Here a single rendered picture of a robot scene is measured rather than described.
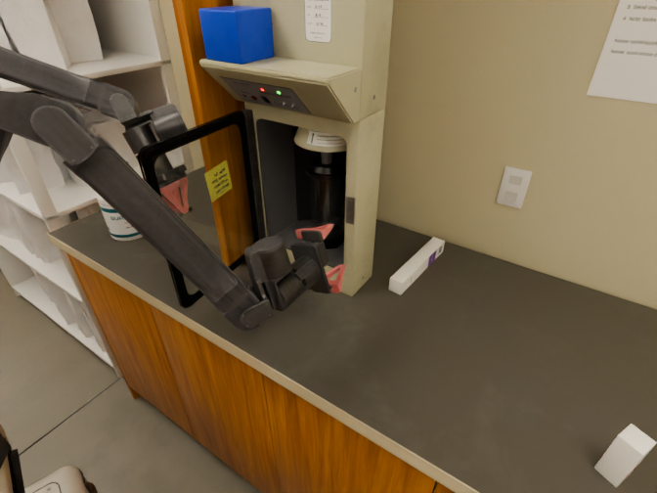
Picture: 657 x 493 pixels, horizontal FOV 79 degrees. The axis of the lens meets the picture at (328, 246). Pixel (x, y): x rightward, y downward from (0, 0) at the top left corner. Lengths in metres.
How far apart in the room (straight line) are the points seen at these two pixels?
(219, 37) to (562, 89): 0.79
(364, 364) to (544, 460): 0.37
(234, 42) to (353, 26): 0.23
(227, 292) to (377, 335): 0.45
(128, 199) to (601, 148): 1.03
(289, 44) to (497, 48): 0.53
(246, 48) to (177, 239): 0.41
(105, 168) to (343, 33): 0.48
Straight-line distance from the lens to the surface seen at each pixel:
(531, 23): 1.15
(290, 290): 0.71
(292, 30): 0.90
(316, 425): 1.04
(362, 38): 0.81
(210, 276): 0.65
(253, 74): 0.83
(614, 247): 1.29
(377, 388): 0.89
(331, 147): 0.94
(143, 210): 0.61
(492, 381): 0.96
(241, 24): 0.86
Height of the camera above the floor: 1.66
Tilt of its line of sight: 35 degrees down
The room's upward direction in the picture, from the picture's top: straight up
